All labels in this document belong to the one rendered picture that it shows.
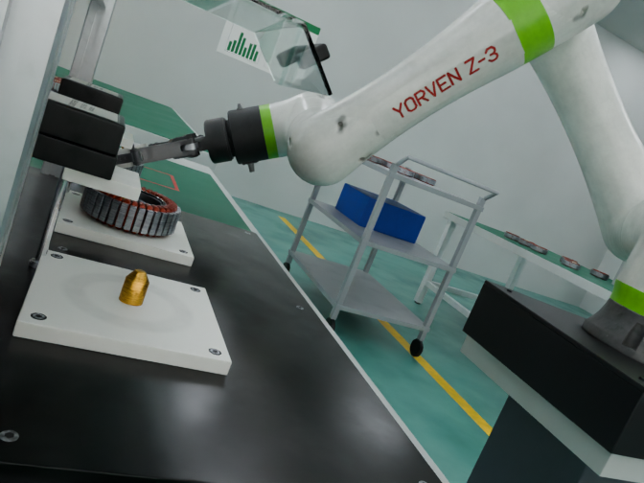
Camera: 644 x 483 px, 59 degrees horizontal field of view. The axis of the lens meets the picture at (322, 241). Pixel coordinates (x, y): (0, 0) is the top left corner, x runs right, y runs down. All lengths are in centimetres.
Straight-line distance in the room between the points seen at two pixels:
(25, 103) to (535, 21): 71
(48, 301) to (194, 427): 15
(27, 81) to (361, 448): 31
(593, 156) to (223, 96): 504
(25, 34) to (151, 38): 553
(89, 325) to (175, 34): 542
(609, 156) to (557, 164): 676
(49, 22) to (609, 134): 92
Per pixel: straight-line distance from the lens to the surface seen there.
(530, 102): 739
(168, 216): 68
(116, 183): 44
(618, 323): 94
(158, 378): 42
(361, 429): 46
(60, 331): 42
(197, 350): 45
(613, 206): 108
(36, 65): 25
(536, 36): 87
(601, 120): 105
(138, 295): 48
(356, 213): 333
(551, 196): 788
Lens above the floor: 97
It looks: 10 degrees down
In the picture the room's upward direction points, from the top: 22 degrees clockwise
